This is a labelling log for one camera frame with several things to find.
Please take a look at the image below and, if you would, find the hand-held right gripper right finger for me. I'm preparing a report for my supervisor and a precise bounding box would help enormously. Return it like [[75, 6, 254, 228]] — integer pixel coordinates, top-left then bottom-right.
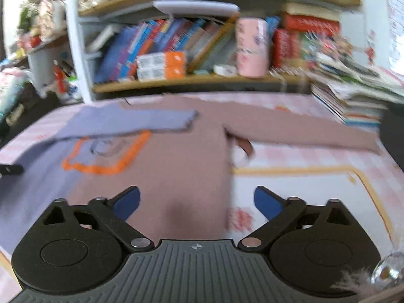
[[238, 186, 354, 252]]

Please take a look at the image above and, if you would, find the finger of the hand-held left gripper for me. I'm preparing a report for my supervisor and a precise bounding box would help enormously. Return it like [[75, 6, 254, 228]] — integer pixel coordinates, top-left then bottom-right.
[[0, 163, 24, 175]]

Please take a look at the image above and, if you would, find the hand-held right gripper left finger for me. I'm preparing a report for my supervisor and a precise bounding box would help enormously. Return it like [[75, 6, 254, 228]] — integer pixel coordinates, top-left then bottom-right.
[[42, 186, 155, 253]]

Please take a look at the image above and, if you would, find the purple and brown sweater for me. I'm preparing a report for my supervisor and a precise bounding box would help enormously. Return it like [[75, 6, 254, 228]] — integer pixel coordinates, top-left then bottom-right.
[[0, 94, 384, 256]]

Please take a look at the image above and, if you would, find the beige wristwatch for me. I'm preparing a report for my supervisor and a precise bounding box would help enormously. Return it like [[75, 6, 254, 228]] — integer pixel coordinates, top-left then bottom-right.
[[6, 104, 24, 125]]

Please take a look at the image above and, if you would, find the pink wrapped plush bundle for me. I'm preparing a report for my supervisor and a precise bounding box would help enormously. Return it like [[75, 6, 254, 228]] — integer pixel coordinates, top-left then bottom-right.
[[0, 68, 30, 123]]

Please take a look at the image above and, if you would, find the white and blue jar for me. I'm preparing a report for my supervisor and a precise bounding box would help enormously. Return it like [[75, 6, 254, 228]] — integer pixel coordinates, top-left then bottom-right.
[[65, 79, 83, 102]]

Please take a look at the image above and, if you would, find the red tassel ornament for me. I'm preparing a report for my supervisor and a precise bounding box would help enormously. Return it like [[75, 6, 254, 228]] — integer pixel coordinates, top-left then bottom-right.
[[54, 65, 67, 93]]

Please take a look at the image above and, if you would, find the white side shelf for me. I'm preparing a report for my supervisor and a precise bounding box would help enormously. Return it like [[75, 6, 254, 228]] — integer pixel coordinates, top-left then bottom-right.
[[27, 33, 71, 89]]

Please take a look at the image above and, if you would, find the fluffy lilac charm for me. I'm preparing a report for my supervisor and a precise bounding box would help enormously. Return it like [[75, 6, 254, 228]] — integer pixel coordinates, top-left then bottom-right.
[[331, 252, 404, 300]]

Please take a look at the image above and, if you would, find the white and wooden bookshelf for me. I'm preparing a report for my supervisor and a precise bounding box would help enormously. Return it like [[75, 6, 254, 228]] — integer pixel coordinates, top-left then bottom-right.
[[65, 0, 363, 102]]

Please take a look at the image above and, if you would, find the orange and white box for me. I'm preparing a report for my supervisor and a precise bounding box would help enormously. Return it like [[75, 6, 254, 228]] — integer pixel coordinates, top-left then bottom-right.
[[137, 66, 185, 80], [137, 52, 187, 67]]

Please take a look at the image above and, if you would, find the white charger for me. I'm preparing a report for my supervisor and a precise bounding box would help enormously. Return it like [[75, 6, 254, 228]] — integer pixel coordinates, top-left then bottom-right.
[[213, 64, 237, 77]]

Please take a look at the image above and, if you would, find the stack of magazines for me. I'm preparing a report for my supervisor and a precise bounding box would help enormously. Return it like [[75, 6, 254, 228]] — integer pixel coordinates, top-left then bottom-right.
[[311, 50, 404, 127]]

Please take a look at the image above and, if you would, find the black round object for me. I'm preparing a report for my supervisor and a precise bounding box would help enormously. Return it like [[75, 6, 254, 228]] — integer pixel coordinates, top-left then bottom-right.
[[379, 103, 404, 152]]

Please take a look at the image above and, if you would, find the row of colourful books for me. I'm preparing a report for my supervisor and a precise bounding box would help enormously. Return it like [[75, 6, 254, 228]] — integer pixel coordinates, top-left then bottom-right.
[[95, 17, 240, 83]]

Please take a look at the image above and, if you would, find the pink cylindrical tin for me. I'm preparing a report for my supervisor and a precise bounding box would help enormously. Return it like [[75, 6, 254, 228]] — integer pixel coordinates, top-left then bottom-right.
[[235, 17, 270, 78]]

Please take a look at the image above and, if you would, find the thick black-covered book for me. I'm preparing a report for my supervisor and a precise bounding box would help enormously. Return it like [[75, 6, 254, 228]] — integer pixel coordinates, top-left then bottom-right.
[[87, 23, 120, 53]]

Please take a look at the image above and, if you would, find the row of red books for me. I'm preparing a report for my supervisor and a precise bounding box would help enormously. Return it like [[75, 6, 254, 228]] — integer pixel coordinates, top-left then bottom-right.
[[273, 13, 341, 68]]

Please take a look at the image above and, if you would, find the wall calendar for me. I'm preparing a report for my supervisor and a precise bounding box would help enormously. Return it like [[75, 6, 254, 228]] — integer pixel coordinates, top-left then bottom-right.
[[383, 0, 404, 70]]

